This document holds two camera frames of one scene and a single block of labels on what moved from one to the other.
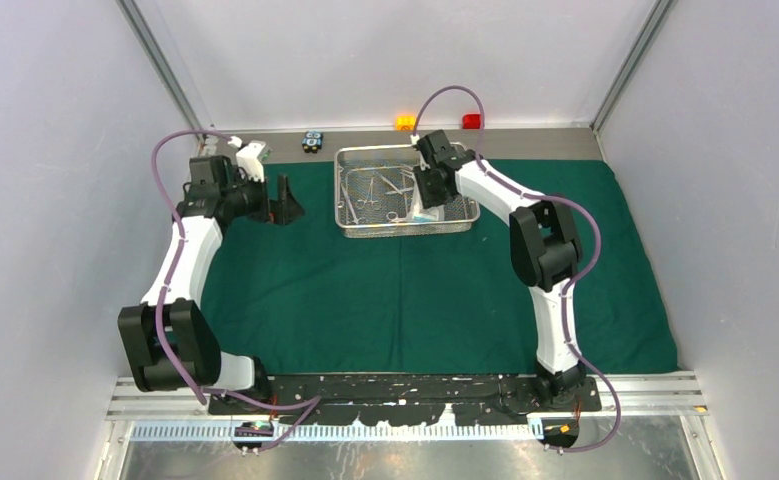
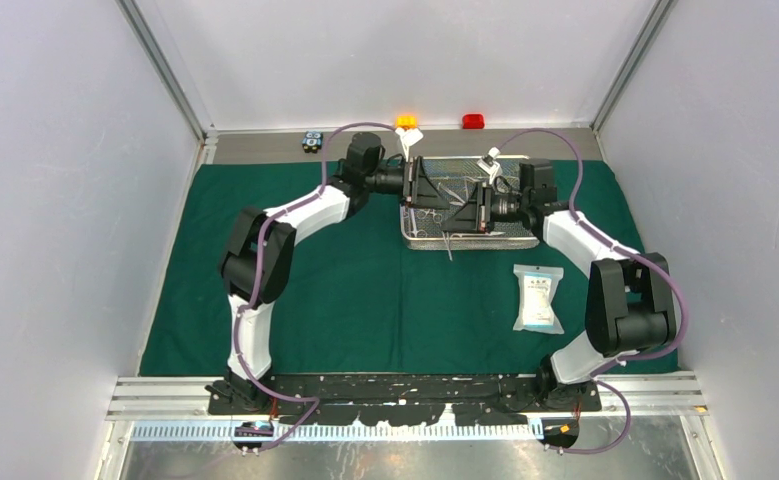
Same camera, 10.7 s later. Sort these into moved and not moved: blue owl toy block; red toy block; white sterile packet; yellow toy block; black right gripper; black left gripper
Moved: black right gripper; black left gripper; white sterile packet
Not moved: yellow toy block; red toy block; blue owl toy block
